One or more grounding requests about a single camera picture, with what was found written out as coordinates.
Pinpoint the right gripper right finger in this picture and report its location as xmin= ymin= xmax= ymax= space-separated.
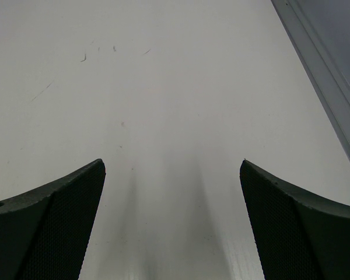
xmin=240 ymin=160 xmax=350 ymax=279

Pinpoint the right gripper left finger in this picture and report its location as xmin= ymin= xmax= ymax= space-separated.
xmin=0 ymin=159 xmax=106 ymax=279

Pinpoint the right aluminium frame rail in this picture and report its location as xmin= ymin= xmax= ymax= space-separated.
xmin=272 ymin=1 xmax=350 ymax=160

